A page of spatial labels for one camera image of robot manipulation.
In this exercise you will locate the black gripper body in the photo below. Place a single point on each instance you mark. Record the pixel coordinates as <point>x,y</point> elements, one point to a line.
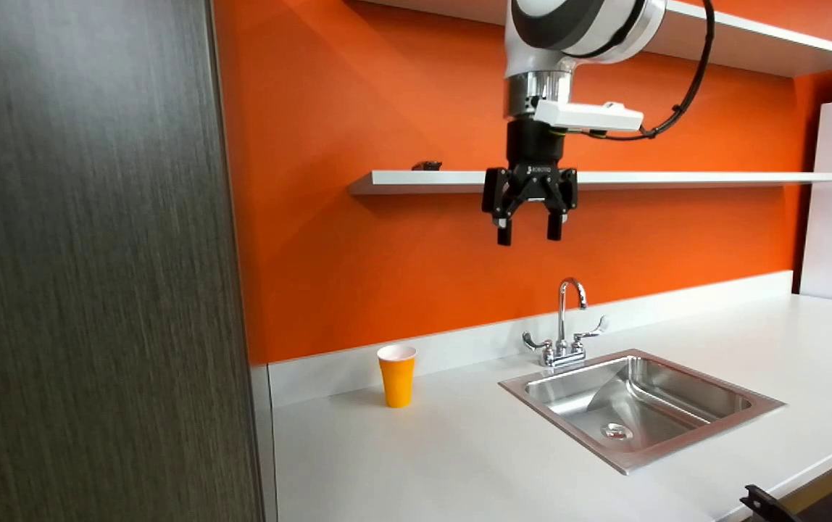
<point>531,177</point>

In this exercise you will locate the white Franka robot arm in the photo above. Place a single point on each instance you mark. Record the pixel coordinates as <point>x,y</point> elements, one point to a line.
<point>579,30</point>

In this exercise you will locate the chrome faucet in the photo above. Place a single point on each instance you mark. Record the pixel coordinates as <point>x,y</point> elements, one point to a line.
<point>565,333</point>

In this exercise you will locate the orange paper cup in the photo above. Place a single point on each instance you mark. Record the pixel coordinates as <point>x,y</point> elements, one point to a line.
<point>399,377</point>

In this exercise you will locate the stainless steel sink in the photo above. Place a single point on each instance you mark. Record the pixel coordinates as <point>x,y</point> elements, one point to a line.
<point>665,407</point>

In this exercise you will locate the dark wood cabinet panel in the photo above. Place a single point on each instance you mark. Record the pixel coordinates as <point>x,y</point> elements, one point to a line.
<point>98,262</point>

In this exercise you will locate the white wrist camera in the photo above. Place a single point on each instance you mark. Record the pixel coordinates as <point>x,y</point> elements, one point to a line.
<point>594,117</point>

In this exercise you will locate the thin white wall shelf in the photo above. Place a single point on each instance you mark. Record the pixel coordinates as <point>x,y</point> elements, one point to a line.
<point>707,177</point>

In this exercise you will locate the thick white wall shelf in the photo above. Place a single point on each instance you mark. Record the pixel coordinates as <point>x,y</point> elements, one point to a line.
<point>753,43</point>

